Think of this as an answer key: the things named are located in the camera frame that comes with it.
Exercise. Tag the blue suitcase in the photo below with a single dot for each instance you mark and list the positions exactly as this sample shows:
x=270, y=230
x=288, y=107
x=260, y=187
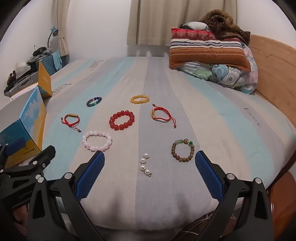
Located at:
x=47, y=67

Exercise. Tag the teal cloth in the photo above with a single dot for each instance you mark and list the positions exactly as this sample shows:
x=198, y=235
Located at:
x=57, y=59

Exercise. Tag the brown blanket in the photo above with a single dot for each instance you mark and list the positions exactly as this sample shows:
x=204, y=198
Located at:
x=224, y=23

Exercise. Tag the beige window curtain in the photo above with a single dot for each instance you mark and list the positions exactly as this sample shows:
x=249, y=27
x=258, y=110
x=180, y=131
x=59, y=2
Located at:
x=173, y=20

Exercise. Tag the beige tied curtain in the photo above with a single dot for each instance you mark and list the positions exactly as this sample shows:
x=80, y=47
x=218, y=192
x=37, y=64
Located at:
x=61, y=27

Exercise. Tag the blue desk lamp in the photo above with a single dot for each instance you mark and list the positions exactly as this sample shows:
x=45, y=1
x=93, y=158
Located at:
x=54, y=31

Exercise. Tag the silver radio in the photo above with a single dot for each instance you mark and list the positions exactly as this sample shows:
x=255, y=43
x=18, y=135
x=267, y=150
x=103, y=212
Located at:
x=23, y=82

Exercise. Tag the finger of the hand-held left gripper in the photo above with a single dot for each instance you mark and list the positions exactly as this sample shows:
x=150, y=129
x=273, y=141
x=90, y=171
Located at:
x=44, y=155
x=15, y=146

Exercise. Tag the grey white cushion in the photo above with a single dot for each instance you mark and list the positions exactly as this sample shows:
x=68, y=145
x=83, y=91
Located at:
x=194, y=26

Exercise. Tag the white pearl ornament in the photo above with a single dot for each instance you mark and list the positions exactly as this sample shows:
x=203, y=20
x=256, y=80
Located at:
x=143, y=160

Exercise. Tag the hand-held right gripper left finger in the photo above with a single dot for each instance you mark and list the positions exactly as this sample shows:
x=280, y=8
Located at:
x=91, y=172

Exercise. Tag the black bag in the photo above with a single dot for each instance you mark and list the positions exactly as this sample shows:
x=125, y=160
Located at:
x=40, y=51

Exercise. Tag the blue and yellow cardboard box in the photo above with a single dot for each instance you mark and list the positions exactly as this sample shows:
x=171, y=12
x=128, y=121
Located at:
x=34, y=115

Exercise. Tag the striped red brown pillow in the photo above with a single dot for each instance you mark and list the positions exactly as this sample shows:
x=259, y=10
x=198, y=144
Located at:
x=208, y=51

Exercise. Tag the striped bed mattress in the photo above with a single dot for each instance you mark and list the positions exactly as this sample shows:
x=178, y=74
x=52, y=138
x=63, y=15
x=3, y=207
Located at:
x=161, y=92

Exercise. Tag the white cloth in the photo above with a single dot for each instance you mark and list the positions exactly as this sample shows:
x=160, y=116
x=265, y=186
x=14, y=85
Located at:
x=20, y=66

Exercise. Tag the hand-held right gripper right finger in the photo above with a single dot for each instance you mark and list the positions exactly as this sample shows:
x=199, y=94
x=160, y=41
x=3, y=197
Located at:
x=205, y=171

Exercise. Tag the floral quilt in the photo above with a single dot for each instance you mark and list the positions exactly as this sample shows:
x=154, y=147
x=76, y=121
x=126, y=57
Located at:
x=222, y=74

